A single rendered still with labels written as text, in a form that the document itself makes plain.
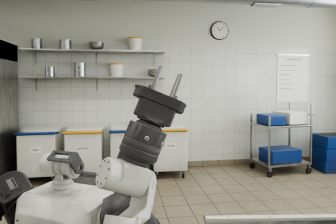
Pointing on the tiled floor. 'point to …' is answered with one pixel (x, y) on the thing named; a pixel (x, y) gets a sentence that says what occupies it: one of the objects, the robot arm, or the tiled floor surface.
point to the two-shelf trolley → (288, 145)
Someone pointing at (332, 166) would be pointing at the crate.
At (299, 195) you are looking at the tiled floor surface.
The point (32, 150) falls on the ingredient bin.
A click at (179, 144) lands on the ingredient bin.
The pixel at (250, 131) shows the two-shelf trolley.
